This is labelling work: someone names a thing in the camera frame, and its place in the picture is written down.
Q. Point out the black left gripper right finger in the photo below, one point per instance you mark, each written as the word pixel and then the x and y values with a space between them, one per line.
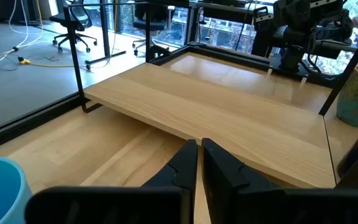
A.
pixel 225 180

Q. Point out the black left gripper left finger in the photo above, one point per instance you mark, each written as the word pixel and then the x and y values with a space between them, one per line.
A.
pixel 179 174

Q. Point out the dark blue speckled enamel mug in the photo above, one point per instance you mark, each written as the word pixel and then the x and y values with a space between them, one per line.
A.
pixel 357 152

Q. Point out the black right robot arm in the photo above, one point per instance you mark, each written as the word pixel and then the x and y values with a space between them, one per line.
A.
pixel 294 18

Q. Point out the black office chair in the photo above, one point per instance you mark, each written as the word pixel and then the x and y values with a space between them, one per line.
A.
pixel 158 25
pixel 81 21

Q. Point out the black metal stand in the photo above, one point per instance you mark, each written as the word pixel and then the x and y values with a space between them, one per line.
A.
pixel 105 31

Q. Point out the black metal table frame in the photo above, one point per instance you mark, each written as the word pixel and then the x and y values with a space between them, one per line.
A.
pixel 26 124

